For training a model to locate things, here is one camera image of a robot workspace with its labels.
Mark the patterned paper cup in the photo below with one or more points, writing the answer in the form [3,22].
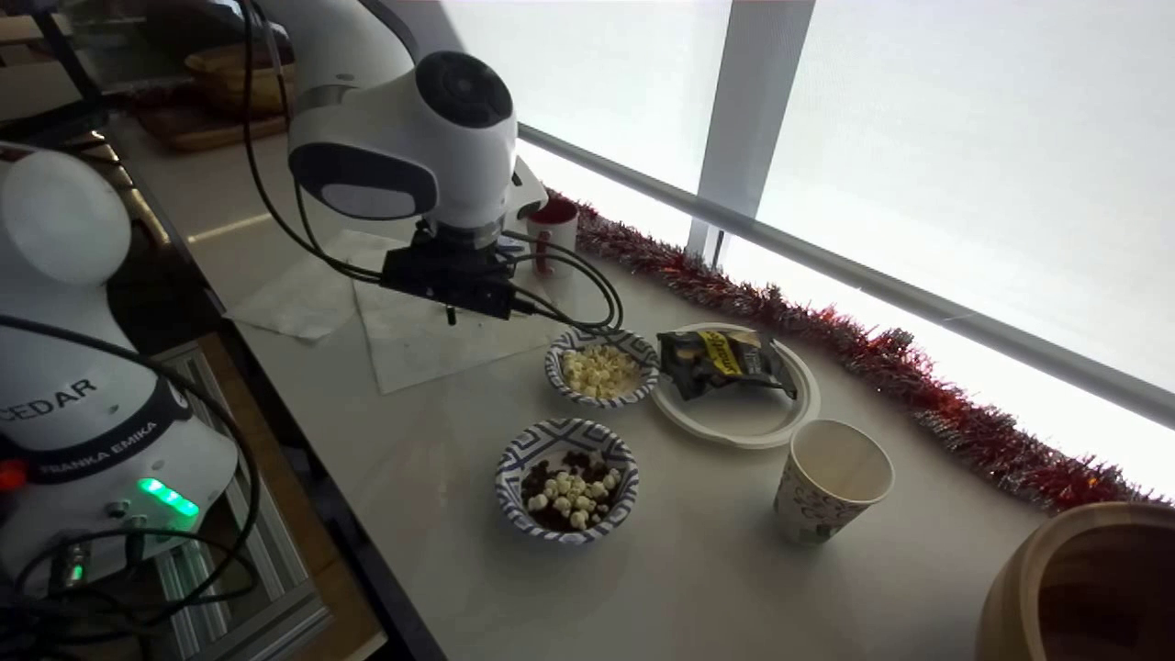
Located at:
[812,501]

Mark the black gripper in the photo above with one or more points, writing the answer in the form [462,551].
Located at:
[446,277]

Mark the white round plate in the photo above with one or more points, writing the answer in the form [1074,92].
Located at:
[737,425]

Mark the red silver tinsel garland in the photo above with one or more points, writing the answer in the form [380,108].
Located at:
[956,418]

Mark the grey metal rack frame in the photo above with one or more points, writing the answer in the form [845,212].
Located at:
[264,589]

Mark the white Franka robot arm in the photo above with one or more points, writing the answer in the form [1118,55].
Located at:
[418,121]

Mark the grey window frame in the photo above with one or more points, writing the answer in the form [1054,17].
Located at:
[756,121]

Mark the wooden board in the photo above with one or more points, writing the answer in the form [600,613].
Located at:
[198,130]

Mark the blue patterned bowl dark cereal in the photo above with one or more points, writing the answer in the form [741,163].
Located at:
[539,520]

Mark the brown woven basket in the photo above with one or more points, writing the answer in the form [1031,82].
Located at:
[242,76]

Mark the blue patterned bowl popcorn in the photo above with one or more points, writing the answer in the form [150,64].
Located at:
[600,372]

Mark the black yellow snack bag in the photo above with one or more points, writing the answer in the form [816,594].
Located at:
[717,360]

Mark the white mug red inside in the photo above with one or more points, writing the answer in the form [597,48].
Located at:
[557,231]

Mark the large wooden bowl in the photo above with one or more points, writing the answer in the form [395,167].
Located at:
[1079,589]

